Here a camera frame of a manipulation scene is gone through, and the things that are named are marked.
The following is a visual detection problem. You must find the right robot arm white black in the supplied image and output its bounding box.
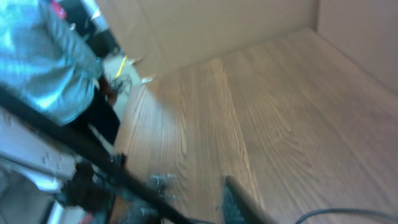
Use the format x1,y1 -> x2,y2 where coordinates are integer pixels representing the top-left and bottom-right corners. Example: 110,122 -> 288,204
1,109 -> 276,224

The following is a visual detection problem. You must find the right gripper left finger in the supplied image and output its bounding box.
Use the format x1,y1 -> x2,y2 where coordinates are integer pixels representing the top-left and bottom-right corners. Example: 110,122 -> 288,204
119,172 -> 187,223

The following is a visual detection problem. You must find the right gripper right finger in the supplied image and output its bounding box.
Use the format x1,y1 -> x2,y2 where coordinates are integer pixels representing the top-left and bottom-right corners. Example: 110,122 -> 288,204
222,175 -> 277,224

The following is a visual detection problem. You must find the person in grey shirt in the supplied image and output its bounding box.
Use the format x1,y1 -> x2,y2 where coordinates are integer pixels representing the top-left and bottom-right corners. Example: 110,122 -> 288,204
1,1 -> 120,144

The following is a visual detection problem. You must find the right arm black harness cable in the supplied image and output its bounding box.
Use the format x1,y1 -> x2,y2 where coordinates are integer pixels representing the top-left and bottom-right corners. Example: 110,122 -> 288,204
0,86 -> 193,224

